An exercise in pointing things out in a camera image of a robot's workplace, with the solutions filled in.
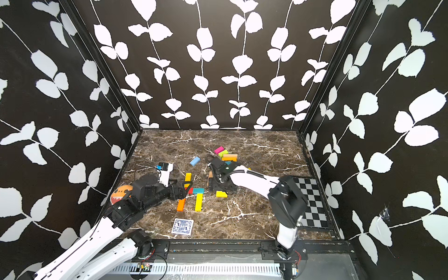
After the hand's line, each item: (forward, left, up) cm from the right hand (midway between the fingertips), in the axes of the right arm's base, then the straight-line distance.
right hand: (215, 186), depth 87 cm
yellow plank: (-8, +8, -6) cm, 13 cm away
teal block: (0, +9, -6) cm, 11 cm away
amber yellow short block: (-2, -3, -4) cm, 6 cm away
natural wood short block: (+11, +4, -7) cm, 13 cm away
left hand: (-4, +11, +14) cm, 19 cm away
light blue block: (+19, +14, -6) cm, 24 cm away
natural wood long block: (+25, -7, -7) cm, 27 cm away
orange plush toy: (-5, +46, +3) cm, 46 cm away
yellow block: (+8, +16, -5) cm, 19 cm away
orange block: (-7, +17, -5) cm, 20 cm away
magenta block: (+29, 0, -6) cm, 29 cm away
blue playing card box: (-18, +14, -5) cm, 23 cm away
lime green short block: (+26, -3, -5) cm, 27 cm away
